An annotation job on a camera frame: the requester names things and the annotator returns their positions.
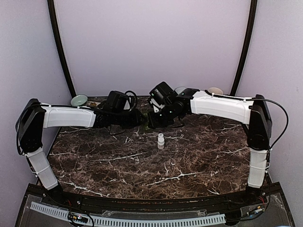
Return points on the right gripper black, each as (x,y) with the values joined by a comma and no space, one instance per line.
(153,123)

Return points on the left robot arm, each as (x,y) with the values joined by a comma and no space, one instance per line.
(118,109)

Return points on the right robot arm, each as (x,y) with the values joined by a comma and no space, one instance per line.
(253,113)

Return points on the white pill bottle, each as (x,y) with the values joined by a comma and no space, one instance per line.
(161,143)

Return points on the pale green bowl right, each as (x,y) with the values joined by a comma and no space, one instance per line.
(179,90)

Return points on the pale green bowl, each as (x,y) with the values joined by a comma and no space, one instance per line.
(79,100)
(179,90)

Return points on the cream floral mug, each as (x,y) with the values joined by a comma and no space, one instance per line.
(215,90)

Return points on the floral square plate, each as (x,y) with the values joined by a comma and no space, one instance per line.
(92,103)

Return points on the pale green bowl left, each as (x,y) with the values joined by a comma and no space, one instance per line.
(79,100)

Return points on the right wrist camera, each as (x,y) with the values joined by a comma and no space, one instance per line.
(157,102)

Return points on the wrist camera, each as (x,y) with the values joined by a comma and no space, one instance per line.
(132,99)
(157,102)

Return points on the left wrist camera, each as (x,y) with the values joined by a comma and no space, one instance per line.
(132,99)

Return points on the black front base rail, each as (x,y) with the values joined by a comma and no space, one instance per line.
(231,202)

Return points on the white slotted cable duct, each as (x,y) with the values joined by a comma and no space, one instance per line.
(126,219)

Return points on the right black frame post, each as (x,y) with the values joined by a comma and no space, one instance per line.
(245,47)

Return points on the black frame post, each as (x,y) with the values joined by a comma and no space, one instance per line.
(59,47)
(245,47)

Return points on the left black frame post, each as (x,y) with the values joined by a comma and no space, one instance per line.
(59,47)

